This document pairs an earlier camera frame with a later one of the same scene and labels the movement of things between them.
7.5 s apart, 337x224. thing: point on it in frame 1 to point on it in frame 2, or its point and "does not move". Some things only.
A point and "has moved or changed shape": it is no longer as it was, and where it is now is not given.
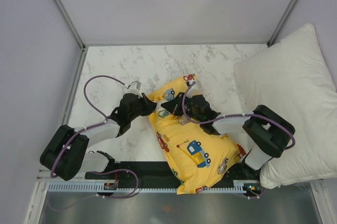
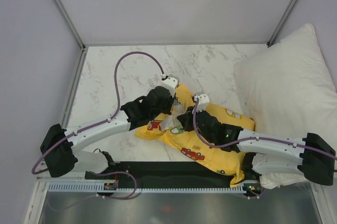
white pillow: (158, 107) has moved or changed shape
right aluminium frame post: (291, 7) does not move
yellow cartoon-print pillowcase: (194, 157) has moved or changed shape
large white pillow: (290, 77) does not move
